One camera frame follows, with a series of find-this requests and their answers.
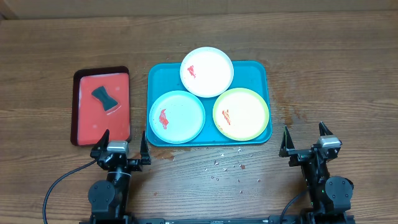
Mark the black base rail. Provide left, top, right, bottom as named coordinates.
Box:
left=79, top=215, right=356, bottom=224

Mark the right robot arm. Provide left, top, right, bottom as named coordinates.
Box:
left=279, top=122, right=355, bottom=223

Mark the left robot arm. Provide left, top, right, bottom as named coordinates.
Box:
left=88, top=130, right=151, bottom=224

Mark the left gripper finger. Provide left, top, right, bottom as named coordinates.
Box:
left=93, top=129, right=109, bottom=151
left=140, top=131, right=150, bottom=161

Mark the black and pink sponge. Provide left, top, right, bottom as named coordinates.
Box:
left=91, top=86, right=118, bottom=112

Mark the teal plastic serving tray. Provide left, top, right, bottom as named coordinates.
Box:
left=146, top=60, right=272, bottom=147

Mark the dark red rectangular tray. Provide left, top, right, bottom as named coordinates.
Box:
left=70, top=66, right=131, bottom=146

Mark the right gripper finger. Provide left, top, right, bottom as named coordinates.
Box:
left=318, top=121, right=333, bottom=136
left=279, top=126, right=295, bottom=153

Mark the light blue plate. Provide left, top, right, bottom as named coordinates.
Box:
left=149, top=90, right=206, bottom=145

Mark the white plate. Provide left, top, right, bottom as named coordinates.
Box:
left=180, top=47, right=234, bottom=98

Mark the yellow green plate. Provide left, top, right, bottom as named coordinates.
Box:
left=212, top=88, right=270, bottom=141

